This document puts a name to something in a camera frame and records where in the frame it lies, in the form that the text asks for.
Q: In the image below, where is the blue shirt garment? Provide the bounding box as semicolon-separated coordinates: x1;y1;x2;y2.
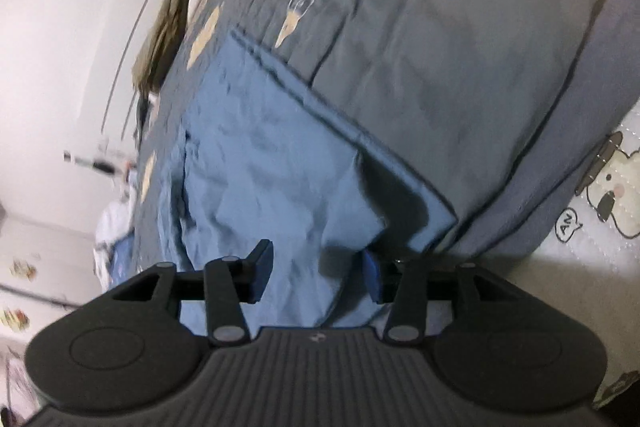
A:
157;30;457;332

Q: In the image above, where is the blue patterned pillow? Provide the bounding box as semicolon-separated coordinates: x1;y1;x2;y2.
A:
108;233;134;289

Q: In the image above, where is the light grey hoodie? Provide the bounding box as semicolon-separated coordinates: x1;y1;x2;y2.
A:
92;186;138;291

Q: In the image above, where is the white wardrobe with stickers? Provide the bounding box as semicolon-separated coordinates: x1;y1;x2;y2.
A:
1;216;101;348

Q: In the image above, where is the white bed headboard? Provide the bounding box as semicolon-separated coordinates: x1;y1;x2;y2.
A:
86;0;163;150

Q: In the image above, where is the grey quilted bedspread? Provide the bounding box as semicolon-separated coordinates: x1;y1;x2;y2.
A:
134;0;639;265

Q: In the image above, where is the olive brown folded blanket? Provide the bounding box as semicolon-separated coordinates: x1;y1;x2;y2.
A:
131;0;189;98

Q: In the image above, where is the black wall mounted device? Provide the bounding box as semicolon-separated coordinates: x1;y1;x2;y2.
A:
91;160;117;176

